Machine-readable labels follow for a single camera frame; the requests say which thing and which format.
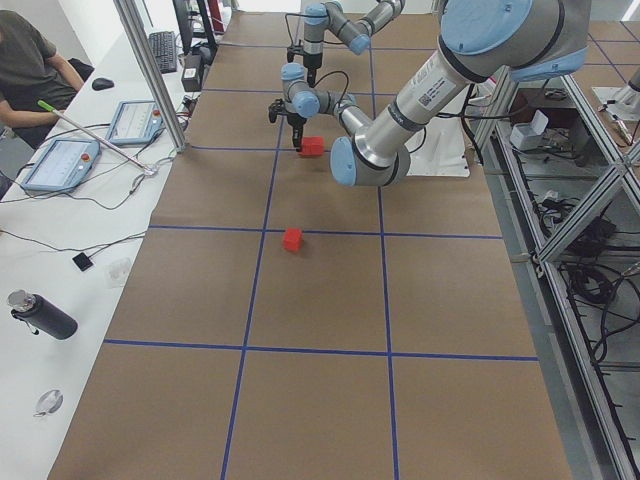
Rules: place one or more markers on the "red cube block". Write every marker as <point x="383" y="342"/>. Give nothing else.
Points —
<point x="292" y="240"/>
<point x="312" y="146"/>

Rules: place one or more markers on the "blue teach pendant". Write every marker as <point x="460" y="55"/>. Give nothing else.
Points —
<point x="135" y="123"/>
<point x="63" y="166"/>

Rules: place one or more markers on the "black water bottle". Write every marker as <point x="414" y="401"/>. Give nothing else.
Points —
<point x="41" y="315"/>

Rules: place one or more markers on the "blue teach pendant far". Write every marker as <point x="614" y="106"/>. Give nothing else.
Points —
<point x="135" y="123"/>

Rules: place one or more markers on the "black computer mouse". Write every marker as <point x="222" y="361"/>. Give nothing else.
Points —
<point x="102" y="83"/>

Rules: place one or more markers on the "black keyboard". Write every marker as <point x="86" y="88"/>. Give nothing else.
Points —
<point x="163" y="48"/>

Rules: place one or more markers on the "blue teach pendant near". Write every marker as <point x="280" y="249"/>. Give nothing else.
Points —
<point x="63" y="166"/>

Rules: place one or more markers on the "white column pedestal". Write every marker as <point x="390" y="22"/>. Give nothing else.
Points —
<point x="439" y="150"/>

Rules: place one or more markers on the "black power adapter box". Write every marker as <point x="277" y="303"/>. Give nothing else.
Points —
<point x="191" y="77"/>

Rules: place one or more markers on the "metal rod green tip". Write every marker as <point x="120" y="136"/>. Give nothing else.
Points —
<point x="146" y="169"/>

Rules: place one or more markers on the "seated person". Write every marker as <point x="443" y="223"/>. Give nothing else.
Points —
<point x="32" y="70"/>

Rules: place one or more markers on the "aluminium frame post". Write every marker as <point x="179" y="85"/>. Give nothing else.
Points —
<point x="135" y="32"/>

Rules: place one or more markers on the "small black square pad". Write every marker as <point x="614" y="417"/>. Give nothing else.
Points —
<point x="82" y="261"/>

